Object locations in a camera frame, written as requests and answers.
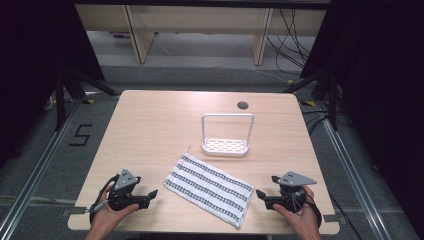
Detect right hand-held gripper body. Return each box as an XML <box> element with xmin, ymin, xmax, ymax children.
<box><xmin>264</xmin><ymin>171</ymin><xmax>318</xmax><ymax>214</ymax></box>

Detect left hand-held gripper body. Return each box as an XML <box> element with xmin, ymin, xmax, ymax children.
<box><xmin>108</xmin><ymin>168</ymin><xmax>151</xmax><ymax>212</ymax></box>

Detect white striped cloth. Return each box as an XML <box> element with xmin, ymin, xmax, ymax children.
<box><xmin>163</xmin><ymin>152</ymin><xmax>254</xmax><ymax>230</ymax></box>

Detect white cloth rack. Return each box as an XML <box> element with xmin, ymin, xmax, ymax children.
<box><xmin>200</xmin><ymin>113</ymin><xmax>255</xmax><ymax>158</ymax></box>

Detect person's right hand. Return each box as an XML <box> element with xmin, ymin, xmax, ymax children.
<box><xmin>273</xmin><ymin>185</ymin><xmax>320</xmax><ymax>236</ymax></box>

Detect person's left hand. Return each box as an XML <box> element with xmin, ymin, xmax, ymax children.
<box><xmin>90</xmin><ymin>184</ymin><xmax>140</xmax><ymax>234</ymax></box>

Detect black metal stand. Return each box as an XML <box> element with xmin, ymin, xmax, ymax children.
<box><xmin>282</xmin><ymin>68</ymin><xmax>340</xmax><ymax>132</ymax></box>
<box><xmin>54</xmin><ymin>65</ymin><xmax>119</xmax><ymax>132</ymax></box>

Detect dark curtain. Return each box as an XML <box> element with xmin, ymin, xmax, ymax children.
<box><xmin>299</xmin><ymin>0</ymin><xmax>424</xmax><ymax>239</ymax></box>
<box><xmin>0</xmin><ymin>0</ymin><xmax>106</xmax><ymax>168</ymax></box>

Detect white bench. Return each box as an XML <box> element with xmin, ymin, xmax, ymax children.
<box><xmin>74</xmin><ymin>3</ymin><xmax>328</xmax><ymax>67</ymax></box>

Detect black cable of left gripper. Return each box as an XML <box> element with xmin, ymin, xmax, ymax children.
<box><xmin>88</xmin><ymin>173</ymin><xmax>120</xmax><ymax>224</ymax></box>

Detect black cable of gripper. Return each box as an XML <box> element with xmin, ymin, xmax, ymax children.
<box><xmin>88</xmin><ymin>173</ymin><xmax>120</xmax><ymax>224</ymax></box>
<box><xmin>308</xmin><ymin>192</ymin><xmax>324</xmax><ymax>230</ymax></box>

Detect grey cable plug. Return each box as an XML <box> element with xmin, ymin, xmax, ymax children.
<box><xmin>88</xmin><ymin>200</ymin><xmax>109</xmax><ymax>215</ymax></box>

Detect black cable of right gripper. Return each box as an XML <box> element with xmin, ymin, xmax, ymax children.
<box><xmin>308</xmin><ymin>192</ymin><xmax>324</xmax><ymax>230</ymax></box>

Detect black floor cable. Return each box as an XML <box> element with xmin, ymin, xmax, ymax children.
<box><xmin>328</xmin><ymin>195</ymin><xmax>365</xmax><ymax>240</ymax></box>

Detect aluminium floor rail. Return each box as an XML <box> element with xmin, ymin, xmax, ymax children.
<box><xmin>315</xmin><ymin>99</ymin><xmax>392</xmax><ymax>240</ymax></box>
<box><xmin>0</xmin><ymin>99</ymin><xmax>83</xmax><ymax>240</ymax></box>

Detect black floor cables by stand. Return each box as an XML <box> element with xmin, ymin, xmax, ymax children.
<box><xmin>301</xmin><ymin>109</ymin><xmax>335</xmax><ymax>135</ymax></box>

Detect white floor cable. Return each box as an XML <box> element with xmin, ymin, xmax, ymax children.
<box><xmin>191</xmin><ymin>62</ymin><xmax>292</xmax><ymax>85</ymax></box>

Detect bundle of black cables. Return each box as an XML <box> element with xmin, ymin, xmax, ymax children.
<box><xmin>265</xmin><ymin>8</ymin><xmax>318</xmax><ymax>72</ymax></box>

